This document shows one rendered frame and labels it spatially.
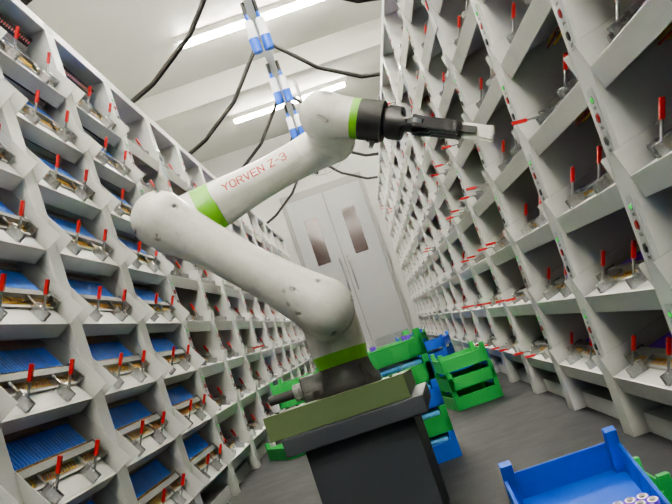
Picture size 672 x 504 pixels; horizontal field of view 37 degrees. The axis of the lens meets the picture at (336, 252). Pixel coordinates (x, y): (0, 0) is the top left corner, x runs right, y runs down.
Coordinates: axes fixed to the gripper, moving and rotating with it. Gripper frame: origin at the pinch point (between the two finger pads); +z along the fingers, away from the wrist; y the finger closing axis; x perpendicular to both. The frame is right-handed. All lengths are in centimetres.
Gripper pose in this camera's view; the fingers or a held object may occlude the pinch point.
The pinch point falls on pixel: (478, 132)
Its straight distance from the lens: 218.6
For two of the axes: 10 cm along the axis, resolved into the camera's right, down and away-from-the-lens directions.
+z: 9.7, 1.4, -2.0
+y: -1.9, -0.7, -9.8
